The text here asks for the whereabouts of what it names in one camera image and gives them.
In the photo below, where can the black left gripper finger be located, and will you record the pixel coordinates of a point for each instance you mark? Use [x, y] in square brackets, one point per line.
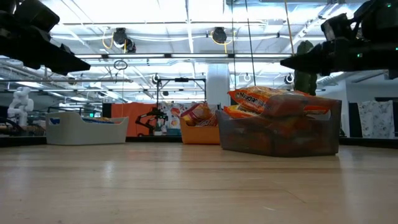
[59, 60]

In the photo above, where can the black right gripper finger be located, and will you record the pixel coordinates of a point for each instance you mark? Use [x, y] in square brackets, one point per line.
[308, 60]

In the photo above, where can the blue ramen noodle pack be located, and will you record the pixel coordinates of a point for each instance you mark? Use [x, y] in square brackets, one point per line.
[93, 120]
[54, 121]

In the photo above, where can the orange ramen noodle pack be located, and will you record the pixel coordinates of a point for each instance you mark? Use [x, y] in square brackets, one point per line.
[248, 96]
[239, 112]

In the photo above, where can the small black robot arm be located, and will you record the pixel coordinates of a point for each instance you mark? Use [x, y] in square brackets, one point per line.
[154, 113]

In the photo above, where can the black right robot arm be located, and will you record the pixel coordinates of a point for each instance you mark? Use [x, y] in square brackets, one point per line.
[379, 18]

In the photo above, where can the green cactus plant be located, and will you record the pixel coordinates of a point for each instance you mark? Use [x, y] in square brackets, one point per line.
[306, 84]

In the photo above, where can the white humanoid figure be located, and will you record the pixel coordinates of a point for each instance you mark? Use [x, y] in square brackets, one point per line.
[21, 102]

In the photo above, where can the patterned white cloth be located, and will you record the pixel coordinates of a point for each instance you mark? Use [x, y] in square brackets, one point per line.
[376, 118]
[172, 112]

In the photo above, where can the dark translucent plastic bin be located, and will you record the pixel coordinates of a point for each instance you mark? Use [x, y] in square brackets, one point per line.
[335, 130]

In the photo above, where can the light grey plastic bin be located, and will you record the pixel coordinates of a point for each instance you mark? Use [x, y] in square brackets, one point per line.
[87, 133]

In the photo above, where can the orange partition panel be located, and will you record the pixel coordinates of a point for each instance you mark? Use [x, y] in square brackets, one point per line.
[133, 115]

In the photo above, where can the white column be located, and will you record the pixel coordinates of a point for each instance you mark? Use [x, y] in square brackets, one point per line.
[217, 84]

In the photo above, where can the orange plastic bin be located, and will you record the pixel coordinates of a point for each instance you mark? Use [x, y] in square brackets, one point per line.
[199, 135]

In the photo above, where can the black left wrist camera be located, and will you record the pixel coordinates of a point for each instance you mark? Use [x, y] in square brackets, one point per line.
[37, 15]

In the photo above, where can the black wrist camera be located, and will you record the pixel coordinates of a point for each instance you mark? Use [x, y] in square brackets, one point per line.
[337, 28]
[37, 15]

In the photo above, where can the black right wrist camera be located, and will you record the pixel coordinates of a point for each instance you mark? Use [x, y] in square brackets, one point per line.
[337, 28]

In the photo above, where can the black metal stand frame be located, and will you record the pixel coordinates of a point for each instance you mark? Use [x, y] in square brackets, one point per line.
[182, 79]

